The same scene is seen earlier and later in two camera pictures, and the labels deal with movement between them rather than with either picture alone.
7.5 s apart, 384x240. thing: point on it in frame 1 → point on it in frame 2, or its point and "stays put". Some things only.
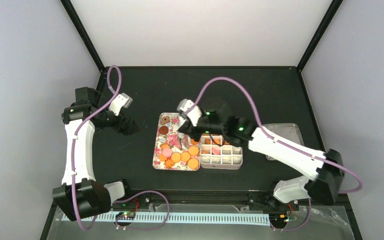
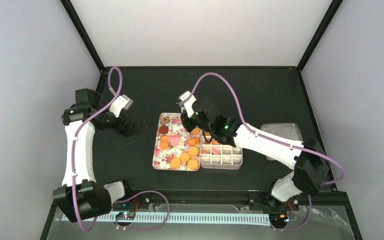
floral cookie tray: x=174 y=150 stays put
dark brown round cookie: x=163 y=130 stays put
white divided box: x=215 y=155 stays put
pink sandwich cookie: x=167 y=152 → x=174 y=140
